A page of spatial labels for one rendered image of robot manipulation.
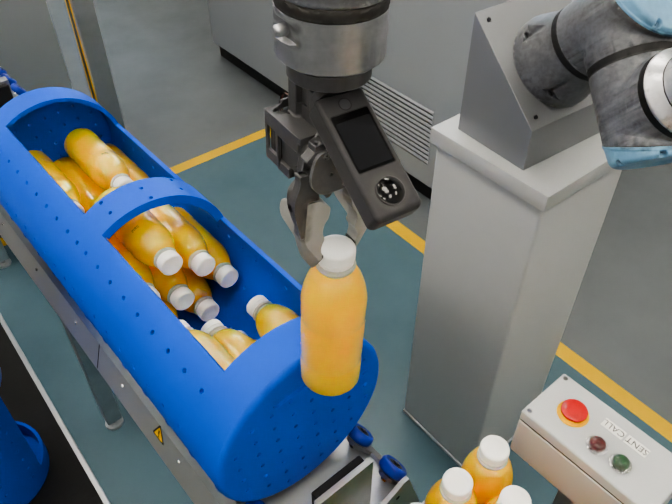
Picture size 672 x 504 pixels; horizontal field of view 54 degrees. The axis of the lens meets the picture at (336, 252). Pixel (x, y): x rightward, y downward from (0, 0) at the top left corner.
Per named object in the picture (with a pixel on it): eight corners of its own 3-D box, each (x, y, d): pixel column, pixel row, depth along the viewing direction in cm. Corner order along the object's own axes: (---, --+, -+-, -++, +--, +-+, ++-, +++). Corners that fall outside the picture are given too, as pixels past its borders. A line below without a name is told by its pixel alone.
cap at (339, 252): (354, 276, 66) (355, 262, 64) (314, 273, 66) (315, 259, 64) (355, 249, 68) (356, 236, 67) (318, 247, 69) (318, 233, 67)
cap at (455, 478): (434, 488, 85) (436, 481, 84) (453, 468, 88) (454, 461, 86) (458, 509, 83) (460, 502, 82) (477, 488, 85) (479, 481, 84)
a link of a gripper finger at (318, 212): (289, 239, 69) (302, 162, 64) (320, 272, 66) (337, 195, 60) (263, 245, 68) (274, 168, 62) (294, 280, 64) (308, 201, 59)
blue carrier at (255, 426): (128, 171, 157) (88, 63, 136) (383, 414, 108) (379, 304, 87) (13, 230, 145) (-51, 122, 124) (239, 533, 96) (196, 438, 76)
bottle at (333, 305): (358, 399, 77) (369, 287, 64) (297, 395, 77) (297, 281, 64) (360, 352, 82) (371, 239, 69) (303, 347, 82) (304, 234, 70)
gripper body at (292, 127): (330, 139, 67) (333, 24, 59) (381, 183, 62) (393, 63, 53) (263, 162, 63) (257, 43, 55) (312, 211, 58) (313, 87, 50)
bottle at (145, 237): (139, 199, 120) (193, 253, 110) (111, 227, 119) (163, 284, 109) (115, 178, 114) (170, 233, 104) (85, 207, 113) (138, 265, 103)
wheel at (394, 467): (381, 451, 100) (373, 461, 100) (401, 472, 98) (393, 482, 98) (392, 452, 104) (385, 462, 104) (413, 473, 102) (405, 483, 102)
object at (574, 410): (569, 398, 94) (571, 393, 93) (591, 414, 92) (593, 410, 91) (554, 412, 92) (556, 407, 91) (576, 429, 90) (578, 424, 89)
